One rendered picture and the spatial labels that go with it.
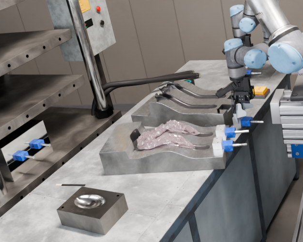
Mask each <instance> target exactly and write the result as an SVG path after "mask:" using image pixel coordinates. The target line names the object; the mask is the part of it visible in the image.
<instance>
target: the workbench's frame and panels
mask: <svg viewBox="0 0 303 242"><path fill-rule="evenodd" d="M290 76H291V73H290V74H286V76H285V77H284V78H283V80H282V81H281V82H280V84H279V85H278V86H277V88H276V89H284V90H291V85H290ZM276 89H275V90H274V92H273V93H272V94H271V96H270V97H269V98H268V100H267V101H266V102H265V103H264V105H263V106H262V107H261V109H260V110H259V111H258V112H257V114H256V115H255V117H254V118H253V121H264V123H252V124H251V126H247V127H246V128H245V130H249V133H242V134H241V135H240V136H239V138H238V139H237V140H236V142H235V144H242V143H247V146H236V147H234V148H233V151H228V154H227V160H226V166H225V169H215V170H214V171H213V172H212V173H211V175H210V176H209V177H208V178H207V180H206V181H205V182H204V184H203V185H202V186H201V188H200V189H199V190H198V192H197V193H196V194H195V195H194V197H193V198H192V199H191V201H190V202H189V203H188V205H187V206H186V207H185V209H184V210H183V211H182V213H181V214H180V215H179V217H178V218H177V219H176V220H175V222H174V223H173V225H172V226H171V227H170V229H169V230H168V231H167V232H166V234H165V235H164V236H163V237H162V239H161V240H160V241H159V242H266V239H267V236H266V230H267V228H268V227H269V225H270V223H271V221H272V219H273V217H274V215H275V213H276V211H277V209H278V207H279V205H280V203H281V202H282V200H283V198H284V196H285V194H286V192H287V190H288V188H289V186H290V184H291V182H292V181H296V180H298V179H299V164H298V158H292V157H287V149H286V144H284V143H283V136H282V128H281V124H273V123H272V116H271V108H270V102H271V100H272V98H273V95H274V93H275V91H276Z"/></svg>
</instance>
